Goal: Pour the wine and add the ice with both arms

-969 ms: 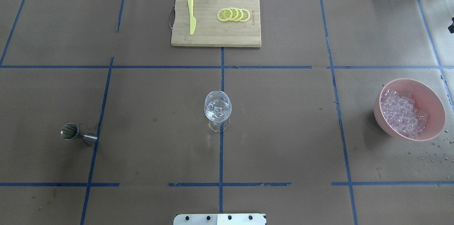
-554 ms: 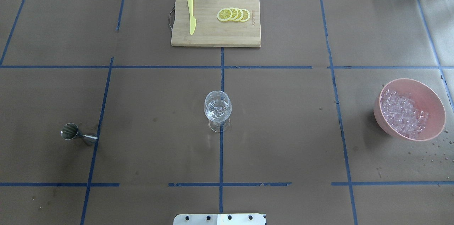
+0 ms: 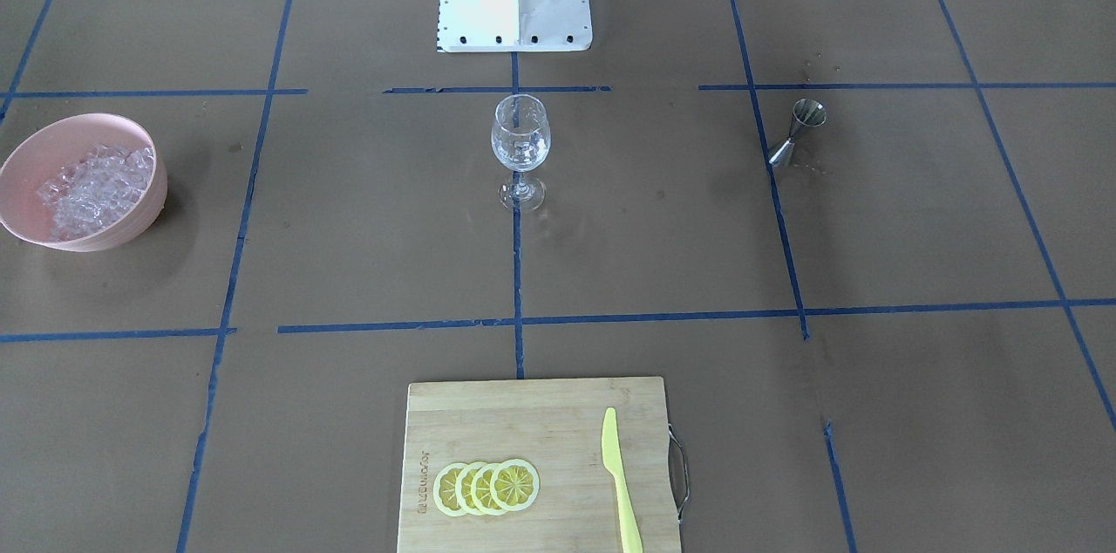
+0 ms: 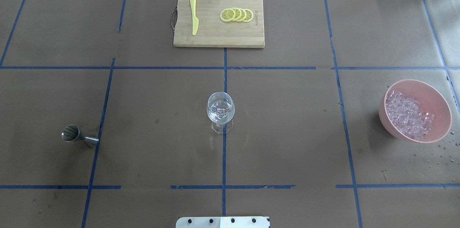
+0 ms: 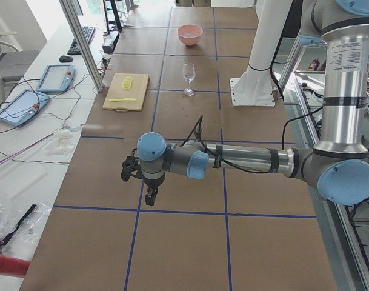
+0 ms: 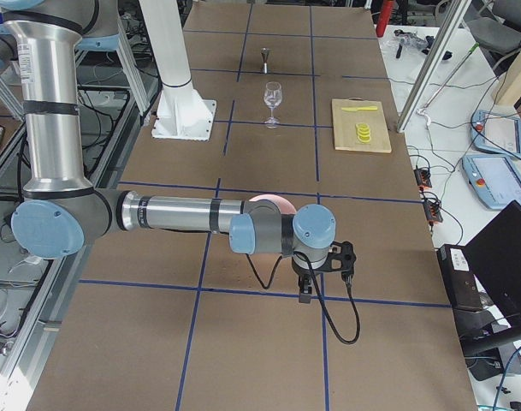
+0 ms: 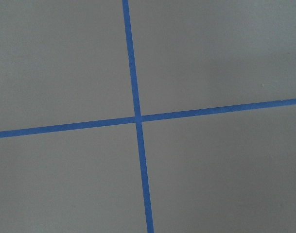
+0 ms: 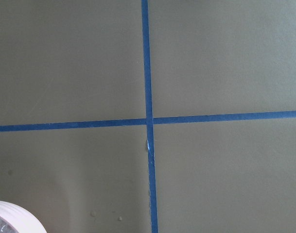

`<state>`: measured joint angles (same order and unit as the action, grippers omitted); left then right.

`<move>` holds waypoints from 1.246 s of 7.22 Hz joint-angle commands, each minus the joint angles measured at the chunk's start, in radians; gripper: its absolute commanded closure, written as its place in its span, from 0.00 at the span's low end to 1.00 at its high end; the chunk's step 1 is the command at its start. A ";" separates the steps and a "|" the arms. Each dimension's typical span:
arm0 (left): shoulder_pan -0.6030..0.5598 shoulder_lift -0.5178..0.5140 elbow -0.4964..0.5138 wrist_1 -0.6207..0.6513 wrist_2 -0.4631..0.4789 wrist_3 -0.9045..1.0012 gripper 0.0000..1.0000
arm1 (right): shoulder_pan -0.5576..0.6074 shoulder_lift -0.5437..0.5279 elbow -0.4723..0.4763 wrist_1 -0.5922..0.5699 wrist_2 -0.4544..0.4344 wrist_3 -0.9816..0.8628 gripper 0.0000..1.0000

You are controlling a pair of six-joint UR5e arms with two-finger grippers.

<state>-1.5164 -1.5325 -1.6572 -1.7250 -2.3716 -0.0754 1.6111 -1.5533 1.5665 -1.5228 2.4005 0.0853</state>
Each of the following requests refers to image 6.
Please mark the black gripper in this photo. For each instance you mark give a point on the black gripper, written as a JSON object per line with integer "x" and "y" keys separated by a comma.
{"x": 304, "y": 272}

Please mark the steel double jigger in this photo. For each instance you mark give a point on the steel double jigger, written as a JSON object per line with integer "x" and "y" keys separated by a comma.
{"x": 265, "y": 57}

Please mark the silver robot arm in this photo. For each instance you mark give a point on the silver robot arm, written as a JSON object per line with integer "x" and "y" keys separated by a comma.
{"x": 62, "y": 211}

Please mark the clear wine glass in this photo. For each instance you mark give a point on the clear wine glass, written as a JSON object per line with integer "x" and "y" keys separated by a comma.
{"x": 272, "y": 97}

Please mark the pink bowl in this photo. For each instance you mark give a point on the pink bowl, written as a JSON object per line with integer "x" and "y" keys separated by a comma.
{"x": 271, "y": 205}

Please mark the bamboo cutting board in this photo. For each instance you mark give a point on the bamboo cutting board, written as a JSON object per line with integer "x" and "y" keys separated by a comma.
{"x": 345, "y": 131}

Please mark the yellow plastic knife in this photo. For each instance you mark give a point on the yellow plastic knife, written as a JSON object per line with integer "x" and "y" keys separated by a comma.
{"x": 359, "y": 108}

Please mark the near teach pendant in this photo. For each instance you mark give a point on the near teach pendant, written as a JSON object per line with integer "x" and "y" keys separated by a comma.
{"x": 494, "y": 178}

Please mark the teach pendant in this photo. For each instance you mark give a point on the teach pendant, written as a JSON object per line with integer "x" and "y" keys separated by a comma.
{"x": 494, "y": 178}
{"x": 496, "y": 133}

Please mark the far teach pendant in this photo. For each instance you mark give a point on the far teach pendant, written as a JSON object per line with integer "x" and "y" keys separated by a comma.
{"x": 496, "y": 133}

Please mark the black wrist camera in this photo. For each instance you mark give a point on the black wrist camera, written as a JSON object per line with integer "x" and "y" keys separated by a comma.
{"x": 341, "y": 258}

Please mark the green handled reacher tool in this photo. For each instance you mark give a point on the green handled reacher tool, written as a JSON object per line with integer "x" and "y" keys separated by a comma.
{"x": 422, "y": 110}

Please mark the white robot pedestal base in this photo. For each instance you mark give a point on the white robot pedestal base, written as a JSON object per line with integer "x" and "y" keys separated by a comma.
{"x": 182, "y": 114}

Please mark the wooden post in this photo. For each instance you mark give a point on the wooden post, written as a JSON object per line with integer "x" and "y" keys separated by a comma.
{"x": 509, "y": 91}

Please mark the aluminium frame post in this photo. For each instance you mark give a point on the aluminium frame post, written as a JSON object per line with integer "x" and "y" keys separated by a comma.
{"x": 451, "y": 22}

